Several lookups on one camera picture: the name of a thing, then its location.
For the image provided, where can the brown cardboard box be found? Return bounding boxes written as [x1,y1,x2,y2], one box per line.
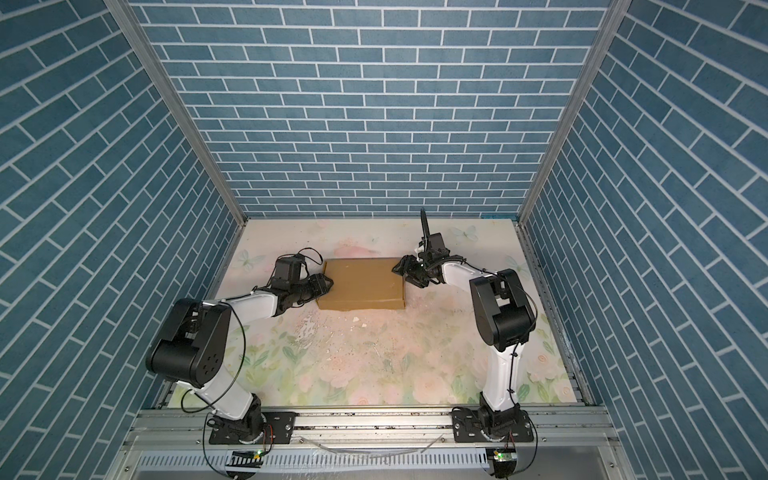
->
[317,258,405,311]

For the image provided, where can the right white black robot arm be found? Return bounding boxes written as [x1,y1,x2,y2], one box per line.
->
[392,224,538,435]

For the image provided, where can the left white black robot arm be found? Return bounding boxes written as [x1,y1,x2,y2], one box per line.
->
[146,252,333,423]

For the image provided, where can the floral table mat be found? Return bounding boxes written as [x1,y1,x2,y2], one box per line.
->
[167,218,580,408]

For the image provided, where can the left green circuit board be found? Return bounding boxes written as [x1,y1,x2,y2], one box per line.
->
[226,450,265,470]

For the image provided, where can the green circuit board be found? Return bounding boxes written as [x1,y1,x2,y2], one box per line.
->
[487,447,518,463]
[226,450,265,470]

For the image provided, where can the right green circuit board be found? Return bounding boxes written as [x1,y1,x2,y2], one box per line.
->
[487,447,518,463]

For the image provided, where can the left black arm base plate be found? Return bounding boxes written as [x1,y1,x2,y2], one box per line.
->
[206,410,297,446]

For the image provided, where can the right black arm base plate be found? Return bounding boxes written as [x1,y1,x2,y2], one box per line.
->
[451,407,535,444]

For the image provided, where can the white slotted cable duct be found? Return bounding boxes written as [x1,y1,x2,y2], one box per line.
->
[137,448,489,473]

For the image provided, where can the aluminium mounting rail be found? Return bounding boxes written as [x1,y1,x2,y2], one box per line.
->
[122,405,622,451]

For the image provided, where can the left aluminium corner post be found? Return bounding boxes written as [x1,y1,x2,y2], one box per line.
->
[104,0,247,227]

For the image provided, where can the aluminium corner post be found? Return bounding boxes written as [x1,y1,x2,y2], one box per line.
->
[104,0,247,227]
[518,0,631,225]

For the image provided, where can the right aluminium corner post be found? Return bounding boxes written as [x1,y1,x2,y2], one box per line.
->
[518,0,631,225]

